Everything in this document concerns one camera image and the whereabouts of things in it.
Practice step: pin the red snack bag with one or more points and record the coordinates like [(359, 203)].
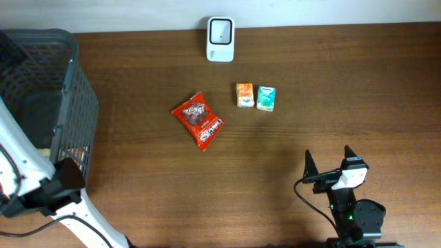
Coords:
[(199, 119)]

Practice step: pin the teal tissue pack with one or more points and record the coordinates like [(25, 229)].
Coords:
[(266, 98)]

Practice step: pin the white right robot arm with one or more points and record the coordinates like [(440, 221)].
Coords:
[(357, 222)]

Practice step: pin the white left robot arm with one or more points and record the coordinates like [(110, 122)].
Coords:
[(31, 183)]

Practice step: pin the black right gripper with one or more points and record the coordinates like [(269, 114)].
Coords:
[(324, 180)]

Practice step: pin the grey plastic basket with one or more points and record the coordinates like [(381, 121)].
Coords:
[(50, 97)]

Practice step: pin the orange tissue pack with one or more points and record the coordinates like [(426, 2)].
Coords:
[(245, 95)]

